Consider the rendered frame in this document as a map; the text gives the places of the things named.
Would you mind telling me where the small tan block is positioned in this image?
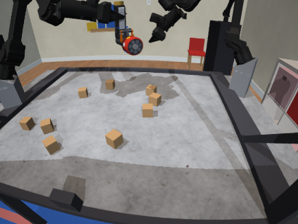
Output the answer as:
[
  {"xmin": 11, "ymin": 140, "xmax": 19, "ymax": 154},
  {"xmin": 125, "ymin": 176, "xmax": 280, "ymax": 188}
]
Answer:
[
  {"xmin": 42, "ymin": 135, "xmax": 60, "ymax": 155},
  {"xmin": 78, "ymin": 87, "xmax": 88, "ymax": 98},
  {"xmin": 41, "ymin": 118, "xmax": 54, "ymax": 135},
  {"xmin": 146, "ymin": 85, "xmax": 157, "ymax": 96},
  {"xmin": 105, "ymin": 80, "xmax": 115, "ymax": 90},
  {"xmin": 105, "ymin": 129, "xmax": 124, "ymax": 149},
  {"xmin": 143, "ymin": 104, "xmax": 153, "ymax": 117},
  {"xmin": 19, "ymin": 117, "xmax": 35, "ymax": 131},
  {"xmin": 149, "ymin": 93, "xmax": 161, "ymax": 107}
]

